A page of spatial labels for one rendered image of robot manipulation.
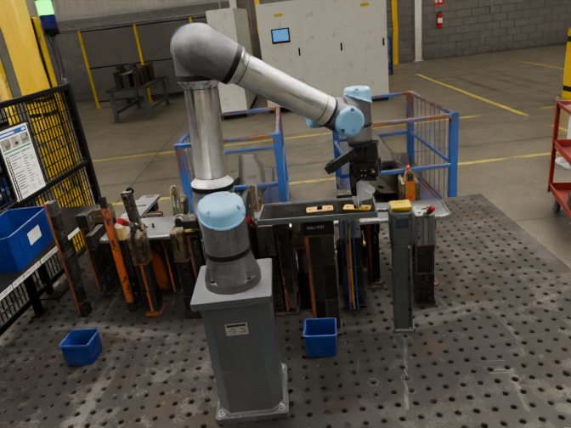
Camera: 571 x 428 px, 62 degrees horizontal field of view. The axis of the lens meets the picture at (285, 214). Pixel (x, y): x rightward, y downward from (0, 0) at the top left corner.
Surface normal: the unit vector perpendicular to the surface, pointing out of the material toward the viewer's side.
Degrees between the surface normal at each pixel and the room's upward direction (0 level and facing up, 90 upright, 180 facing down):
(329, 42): 90
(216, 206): 7
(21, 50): 90
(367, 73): 90
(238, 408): 90
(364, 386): 0
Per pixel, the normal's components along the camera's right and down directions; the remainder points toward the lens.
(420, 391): -0.11, -0.92
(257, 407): 0.02, 0.33
